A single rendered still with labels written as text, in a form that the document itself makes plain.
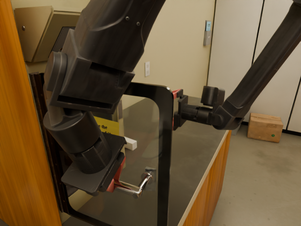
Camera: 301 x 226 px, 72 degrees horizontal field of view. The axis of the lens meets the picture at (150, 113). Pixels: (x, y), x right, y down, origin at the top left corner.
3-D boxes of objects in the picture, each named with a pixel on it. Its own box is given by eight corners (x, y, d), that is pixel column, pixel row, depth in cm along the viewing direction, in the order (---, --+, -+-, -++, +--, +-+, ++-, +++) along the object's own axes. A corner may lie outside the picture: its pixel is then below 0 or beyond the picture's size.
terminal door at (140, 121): (66, 210, 59) (36, 71, 44) (166, 253, 48) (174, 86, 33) (64, 213, 59) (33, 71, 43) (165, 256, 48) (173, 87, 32)
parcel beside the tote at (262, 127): (246, 138, 299) (250, 119, 288) (246, 128, 326) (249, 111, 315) (278, 144, 284) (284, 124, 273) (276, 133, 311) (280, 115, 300)
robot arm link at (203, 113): (212, 127, 66) (216, 125, 71) (217, 106, 65) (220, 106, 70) (192, 122, 69) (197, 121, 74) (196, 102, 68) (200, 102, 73)
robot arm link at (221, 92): (220, 127, 60) (236, 128, 65) (228, 88, 59) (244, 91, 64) (190, 118, 69) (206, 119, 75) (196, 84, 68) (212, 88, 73)
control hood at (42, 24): (23, 62, 43) (10, 8, 39) (120, 49, 69) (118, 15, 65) (60, 67, 37) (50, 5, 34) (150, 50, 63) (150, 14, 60)
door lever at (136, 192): (113, 172, 45) (112, 162, 44) (153, 184, 41) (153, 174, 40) (97, 189, 40) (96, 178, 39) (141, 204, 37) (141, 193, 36)
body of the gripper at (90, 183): (64, 185, 33) (39, 161, 28) (98, 136, 39) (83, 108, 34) (98, 198, 30) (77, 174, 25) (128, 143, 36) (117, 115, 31)
